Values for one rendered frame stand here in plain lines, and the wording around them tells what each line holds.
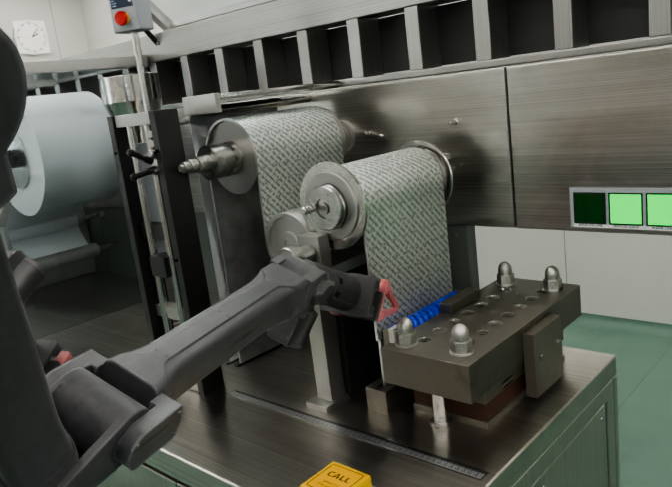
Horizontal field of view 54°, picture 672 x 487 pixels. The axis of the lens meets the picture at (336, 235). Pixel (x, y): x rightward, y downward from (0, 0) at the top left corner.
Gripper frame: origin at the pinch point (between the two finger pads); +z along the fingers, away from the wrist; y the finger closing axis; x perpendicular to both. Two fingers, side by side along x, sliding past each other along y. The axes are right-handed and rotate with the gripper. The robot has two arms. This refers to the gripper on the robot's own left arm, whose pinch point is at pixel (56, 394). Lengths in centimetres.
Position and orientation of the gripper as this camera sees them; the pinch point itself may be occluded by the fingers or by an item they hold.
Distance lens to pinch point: 109.5
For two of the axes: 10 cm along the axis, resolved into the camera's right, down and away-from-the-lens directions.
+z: 3.0, 7.2, 6.2
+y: -9.1, 0.2, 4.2
